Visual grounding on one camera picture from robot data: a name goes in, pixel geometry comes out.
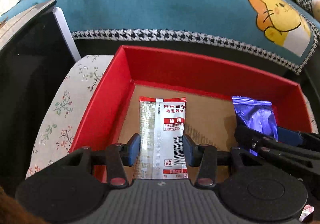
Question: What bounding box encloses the teal lion sofa cover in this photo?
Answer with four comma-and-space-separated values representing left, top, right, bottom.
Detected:
1, 0, 319, 74

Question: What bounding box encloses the purple snack packet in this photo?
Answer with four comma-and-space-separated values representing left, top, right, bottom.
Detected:
232, 96, 278, 156

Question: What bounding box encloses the floral tablecloth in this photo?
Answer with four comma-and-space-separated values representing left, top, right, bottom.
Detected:
26, 55, 113, 178

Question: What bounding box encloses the red white snack sachet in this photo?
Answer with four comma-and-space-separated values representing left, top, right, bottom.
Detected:
133, 96, 188, 180

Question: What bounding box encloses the red cardboard box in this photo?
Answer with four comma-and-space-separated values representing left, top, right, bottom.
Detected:
68, 44, 314, 182

